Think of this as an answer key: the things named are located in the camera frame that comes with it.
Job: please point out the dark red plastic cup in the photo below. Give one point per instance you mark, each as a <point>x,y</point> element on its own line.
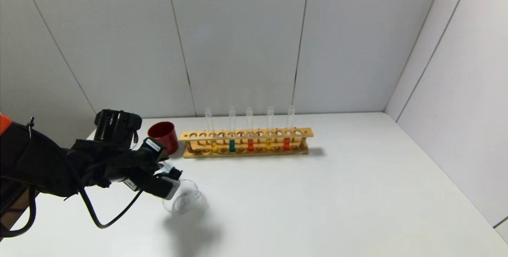
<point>163,136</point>

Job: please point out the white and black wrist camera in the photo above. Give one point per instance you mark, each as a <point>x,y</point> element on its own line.
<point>158,187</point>

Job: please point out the red pigment glass test tube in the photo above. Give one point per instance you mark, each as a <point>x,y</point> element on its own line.
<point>286,143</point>
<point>250,145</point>

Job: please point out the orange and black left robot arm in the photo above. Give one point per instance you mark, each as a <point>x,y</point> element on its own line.
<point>43,161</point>

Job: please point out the yellow pigment glass test tube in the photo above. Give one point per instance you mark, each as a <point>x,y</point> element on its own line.
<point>268,144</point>
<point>214,146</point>

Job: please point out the clear glass dish with spout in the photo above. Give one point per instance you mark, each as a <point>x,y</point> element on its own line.
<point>188,203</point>

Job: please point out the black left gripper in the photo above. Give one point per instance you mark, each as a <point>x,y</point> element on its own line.
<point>152,146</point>

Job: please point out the wooden test tube rack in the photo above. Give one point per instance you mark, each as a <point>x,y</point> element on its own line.
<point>254,134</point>

